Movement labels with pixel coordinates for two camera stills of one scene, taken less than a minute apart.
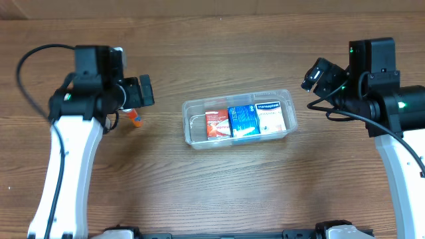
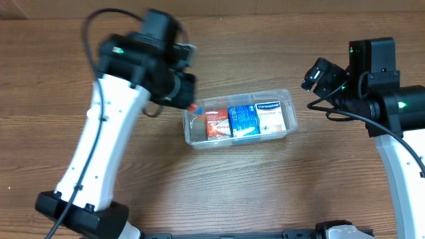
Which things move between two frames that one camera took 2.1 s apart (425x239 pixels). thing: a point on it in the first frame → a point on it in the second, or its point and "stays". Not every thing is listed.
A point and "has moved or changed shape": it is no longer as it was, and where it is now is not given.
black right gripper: (323, 85) stays
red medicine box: (218, 123) stays
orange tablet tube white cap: (137, 121) has moved or changed shape
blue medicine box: (244, 120) stays
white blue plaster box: (269, 117) stays
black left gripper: (145, 89) → (187, 90)
